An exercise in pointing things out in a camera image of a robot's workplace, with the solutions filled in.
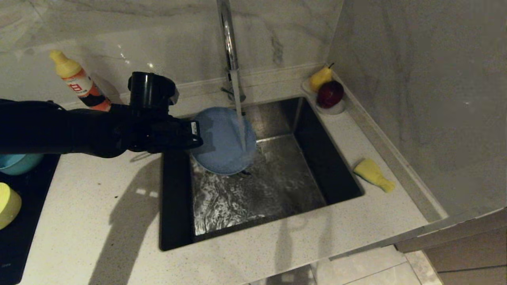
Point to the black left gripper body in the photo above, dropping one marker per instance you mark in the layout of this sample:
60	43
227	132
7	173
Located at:
154	122

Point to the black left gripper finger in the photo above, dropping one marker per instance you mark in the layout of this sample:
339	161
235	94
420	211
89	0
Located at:
198	132

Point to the blue plate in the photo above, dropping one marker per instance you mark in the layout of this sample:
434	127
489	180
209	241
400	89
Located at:
222	146

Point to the chrome faucet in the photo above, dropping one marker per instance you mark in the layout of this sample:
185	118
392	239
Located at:
229	39

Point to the teal bowl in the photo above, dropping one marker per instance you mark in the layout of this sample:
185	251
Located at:
20	163

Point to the yellow bowl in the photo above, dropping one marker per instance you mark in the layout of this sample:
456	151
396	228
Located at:
8	206

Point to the yellow sponge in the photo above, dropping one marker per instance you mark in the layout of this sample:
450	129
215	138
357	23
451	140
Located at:
370	170

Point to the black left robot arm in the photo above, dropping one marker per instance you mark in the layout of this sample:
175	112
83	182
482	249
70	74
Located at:
51	126

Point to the stainless steel sink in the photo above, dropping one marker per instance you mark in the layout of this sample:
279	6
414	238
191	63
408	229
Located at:
301	190

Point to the running water stream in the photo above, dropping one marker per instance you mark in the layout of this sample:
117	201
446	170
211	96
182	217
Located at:
239	114

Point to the yellow pear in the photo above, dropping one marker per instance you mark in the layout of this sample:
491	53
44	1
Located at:
319	81

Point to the red apple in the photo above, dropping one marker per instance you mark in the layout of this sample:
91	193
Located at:
330	95

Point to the small white dish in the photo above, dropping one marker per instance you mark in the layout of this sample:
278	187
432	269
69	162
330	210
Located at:
336	111

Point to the black induction cooktop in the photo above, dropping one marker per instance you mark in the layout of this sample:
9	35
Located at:
20	245

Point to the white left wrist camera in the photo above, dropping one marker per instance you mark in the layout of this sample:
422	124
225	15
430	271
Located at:
176	95

